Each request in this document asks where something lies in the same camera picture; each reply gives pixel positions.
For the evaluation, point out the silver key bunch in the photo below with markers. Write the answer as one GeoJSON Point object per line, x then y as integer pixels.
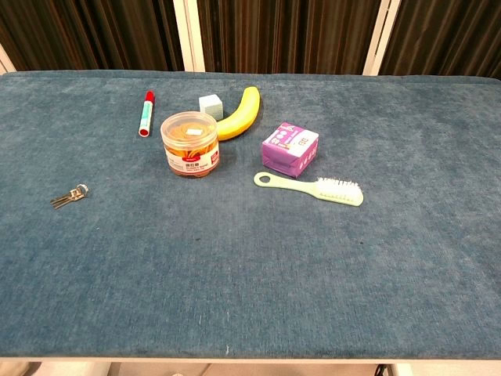
{"type": "Point", "coordinates": [73, 193]}

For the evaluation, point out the blue velvet tablecloth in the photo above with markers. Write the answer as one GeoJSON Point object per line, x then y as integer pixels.
{"type": "Point", "coordinates": [250, 243]}

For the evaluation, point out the purple tissue pack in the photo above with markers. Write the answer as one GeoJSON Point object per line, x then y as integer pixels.
{"type": "Point", "coordinates": [290, 149]}

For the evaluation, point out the light green brush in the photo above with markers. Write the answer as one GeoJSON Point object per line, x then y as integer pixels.
{"type": "Point", "coordinates": [313, 189]}

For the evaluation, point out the clear rubber band jar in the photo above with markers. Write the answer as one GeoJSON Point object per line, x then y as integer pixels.
{"type": "Point", "coordinates": [190, 147]}

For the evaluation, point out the yellow banana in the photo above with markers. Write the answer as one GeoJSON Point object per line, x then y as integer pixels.
{"type": "Point", "coordinates": [244, 112]}

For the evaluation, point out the light blue foam cube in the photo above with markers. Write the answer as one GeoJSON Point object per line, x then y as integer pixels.
{"type": "Point", "coordinates": [210, 105]}

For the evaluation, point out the red capped whiteboard marker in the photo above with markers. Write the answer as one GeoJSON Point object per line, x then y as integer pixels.
{"type": "Point", "coordinates": [146, 114]}

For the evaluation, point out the dark pleated curtain panel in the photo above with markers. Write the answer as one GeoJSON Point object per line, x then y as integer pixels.
{"type": "Point", "coordinates": [289, 35]}
{"type": "Point", "coordinates": [90, 33]}
{"type": "Point", "coordinates": [446, 37]}

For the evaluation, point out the white frame post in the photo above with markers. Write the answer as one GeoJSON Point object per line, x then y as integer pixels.
{"type": "Point", "coordinates": [5, 62]}
{"type": "Point", "coordinates": [380, 37]}
{"type": "Point", "coordinates": [188, 35]}

